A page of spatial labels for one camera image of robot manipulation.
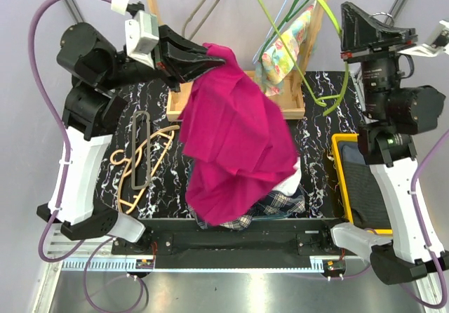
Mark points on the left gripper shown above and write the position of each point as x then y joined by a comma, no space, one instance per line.
175,69

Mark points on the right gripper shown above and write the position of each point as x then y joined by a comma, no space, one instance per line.
363,34

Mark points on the lime green hanger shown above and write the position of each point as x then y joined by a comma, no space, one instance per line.
329,102

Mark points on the dark green hanger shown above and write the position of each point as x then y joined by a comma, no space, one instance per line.
301,4

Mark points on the floral pastel garment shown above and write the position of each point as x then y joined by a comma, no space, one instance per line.
279,58

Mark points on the magenta pleated skirt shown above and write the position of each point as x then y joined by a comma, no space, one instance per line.
235,154

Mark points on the white skirt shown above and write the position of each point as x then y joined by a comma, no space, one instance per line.
290,185

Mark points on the navy plaid skirt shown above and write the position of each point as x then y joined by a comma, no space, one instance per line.
273,206

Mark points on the grey hanger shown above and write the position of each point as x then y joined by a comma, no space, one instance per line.
142,151
198,17

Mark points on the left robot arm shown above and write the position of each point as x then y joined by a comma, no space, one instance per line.
91,116

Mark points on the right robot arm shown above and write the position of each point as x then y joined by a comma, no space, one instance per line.
395,114

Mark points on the wooden clothes rack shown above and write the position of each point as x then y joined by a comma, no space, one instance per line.
229,90

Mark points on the yellow plastic crate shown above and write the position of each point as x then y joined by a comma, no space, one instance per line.
336,140

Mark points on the dark clothes in crate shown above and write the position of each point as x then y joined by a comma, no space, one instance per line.
365,198

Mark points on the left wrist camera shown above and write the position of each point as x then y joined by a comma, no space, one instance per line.
141,31

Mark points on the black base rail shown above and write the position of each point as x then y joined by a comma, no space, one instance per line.
283,245

